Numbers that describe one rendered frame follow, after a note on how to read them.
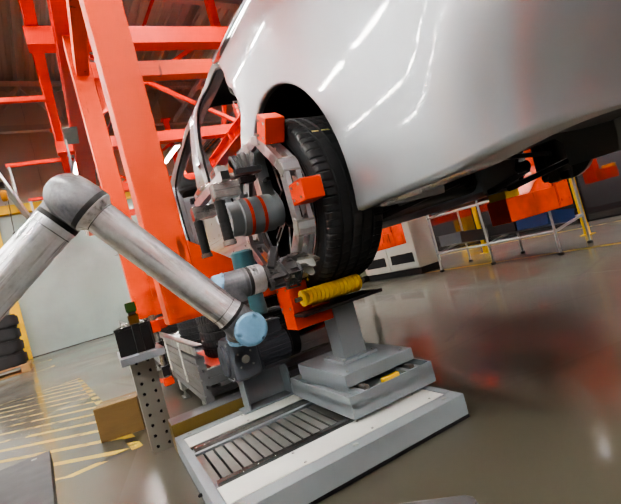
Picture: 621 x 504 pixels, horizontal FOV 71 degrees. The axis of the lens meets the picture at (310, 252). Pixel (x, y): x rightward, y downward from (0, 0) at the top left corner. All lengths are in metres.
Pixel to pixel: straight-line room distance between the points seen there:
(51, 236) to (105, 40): 1.19
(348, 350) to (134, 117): 1.35
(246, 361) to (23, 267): 0.91
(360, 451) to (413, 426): 0.20
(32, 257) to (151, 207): 0.81
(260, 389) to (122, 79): 1.49
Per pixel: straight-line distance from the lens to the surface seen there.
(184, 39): 5.35
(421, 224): 6.57
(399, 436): 1.44
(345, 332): 1.70
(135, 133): 2.10
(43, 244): 1.30
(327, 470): 1.33
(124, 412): 2.61
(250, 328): 1.16
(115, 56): 2.25
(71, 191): 1.17
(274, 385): 2.06
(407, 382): 1.62
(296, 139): 1.50
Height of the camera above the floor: 0.64
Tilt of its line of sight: 1 degrees up
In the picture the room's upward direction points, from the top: 15 degrees counter-clockwise
